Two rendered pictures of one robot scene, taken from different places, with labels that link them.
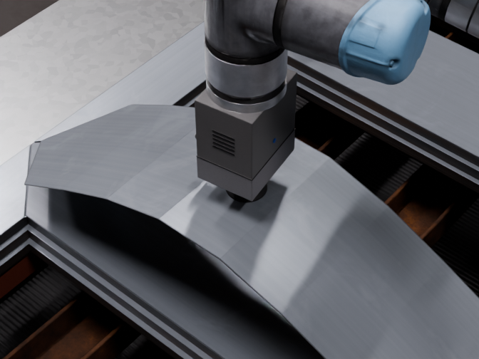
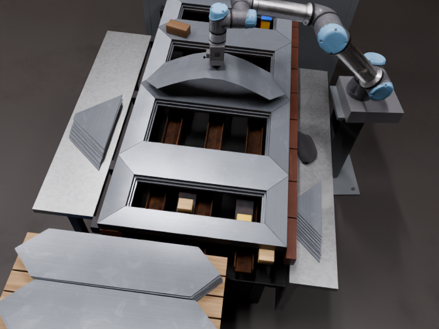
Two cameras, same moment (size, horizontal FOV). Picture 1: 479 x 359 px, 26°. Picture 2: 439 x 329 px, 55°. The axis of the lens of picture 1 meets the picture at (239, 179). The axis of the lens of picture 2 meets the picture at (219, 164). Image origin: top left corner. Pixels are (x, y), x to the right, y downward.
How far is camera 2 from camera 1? 1.14 m
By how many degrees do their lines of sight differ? 25
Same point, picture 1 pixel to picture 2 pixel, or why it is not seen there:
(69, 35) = (111, 58)
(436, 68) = not seen: hidden behind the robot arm
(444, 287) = (259, 70)
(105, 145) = (170, 72)
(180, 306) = (204, 100)
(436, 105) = not seen: hidden behind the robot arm
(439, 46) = not seen: hidden behind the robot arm
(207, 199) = (210, 70)
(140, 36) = (130, 51)
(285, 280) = (236, 79)
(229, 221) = (218, 72)
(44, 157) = (153, 82)
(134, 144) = (179, 68)
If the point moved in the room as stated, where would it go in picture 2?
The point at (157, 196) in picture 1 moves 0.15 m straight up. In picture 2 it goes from (199, 74) to (200, 47)
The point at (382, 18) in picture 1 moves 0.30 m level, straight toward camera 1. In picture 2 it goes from (251, 15) to (287, 62)
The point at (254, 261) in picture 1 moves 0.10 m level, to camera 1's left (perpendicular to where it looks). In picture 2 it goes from (228, 78) to (210, 85)
